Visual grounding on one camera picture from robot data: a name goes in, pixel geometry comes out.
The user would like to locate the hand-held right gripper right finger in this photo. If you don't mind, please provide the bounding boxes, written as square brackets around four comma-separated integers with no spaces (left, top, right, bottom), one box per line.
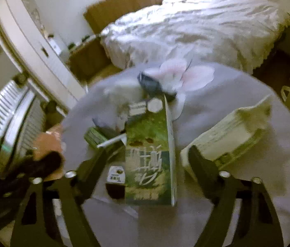
[187,145,285,247]

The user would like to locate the white tissue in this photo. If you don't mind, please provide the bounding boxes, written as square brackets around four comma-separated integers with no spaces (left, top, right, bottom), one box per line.
[102,82,148,132]

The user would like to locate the dark blue packet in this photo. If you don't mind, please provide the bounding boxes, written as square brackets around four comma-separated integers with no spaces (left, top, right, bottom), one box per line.
[137,71,177,101]

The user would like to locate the orange packet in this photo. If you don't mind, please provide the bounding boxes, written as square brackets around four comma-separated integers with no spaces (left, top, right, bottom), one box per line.
[34,125,67,183]

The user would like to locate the long cream wrapper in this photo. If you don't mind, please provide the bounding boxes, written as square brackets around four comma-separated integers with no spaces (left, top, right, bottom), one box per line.
[180,99,273,183]

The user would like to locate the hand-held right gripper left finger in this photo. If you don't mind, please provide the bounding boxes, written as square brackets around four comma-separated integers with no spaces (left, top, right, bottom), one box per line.
[10,144,109,247]

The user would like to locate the tall green carton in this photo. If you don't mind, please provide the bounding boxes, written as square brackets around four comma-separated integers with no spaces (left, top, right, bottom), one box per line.
[123,94,179,207]

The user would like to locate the bed with white bedding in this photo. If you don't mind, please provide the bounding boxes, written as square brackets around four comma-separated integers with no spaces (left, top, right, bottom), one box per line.
[100,0,290,75]

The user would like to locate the silver ribbed suitcase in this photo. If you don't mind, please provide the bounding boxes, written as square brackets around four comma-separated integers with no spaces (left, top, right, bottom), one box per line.
[0,75,66,178]

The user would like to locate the wooden nightstand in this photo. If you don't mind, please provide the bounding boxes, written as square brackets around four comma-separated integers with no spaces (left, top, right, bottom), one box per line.
[66,35,112,81]

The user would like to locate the white louvred wardrobe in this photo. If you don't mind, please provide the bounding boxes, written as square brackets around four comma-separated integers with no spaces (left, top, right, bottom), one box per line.
[0,0,89,114]

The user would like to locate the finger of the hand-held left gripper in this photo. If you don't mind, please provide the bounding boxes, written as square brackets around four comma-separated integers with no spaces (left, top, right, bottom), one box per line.
[30,151,64,178]

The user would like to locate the pale green bag with handle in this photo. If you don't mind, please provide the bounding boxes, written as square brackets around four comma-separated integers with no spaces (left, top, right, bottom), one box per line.
[281,85,290,101]

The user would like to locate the tan padded headboard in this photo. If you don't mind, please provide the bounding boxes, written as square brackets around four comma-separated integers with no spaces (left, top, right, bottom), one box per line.
[83,0,170,35]

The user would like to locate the glossy green packet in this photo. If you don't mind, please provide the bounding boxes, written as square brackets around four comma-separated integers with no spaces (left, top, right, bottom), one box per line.
[84,127,125,148]

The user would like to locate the white straw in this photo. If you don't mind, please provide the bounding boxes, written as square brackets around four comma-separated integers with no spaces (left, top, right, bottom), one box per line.
[96,135,128,149]

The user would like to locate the small dark carton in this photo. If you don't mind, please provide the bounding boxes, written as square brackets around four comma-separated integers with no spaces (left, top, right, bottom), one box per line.
[105,165,127,200]

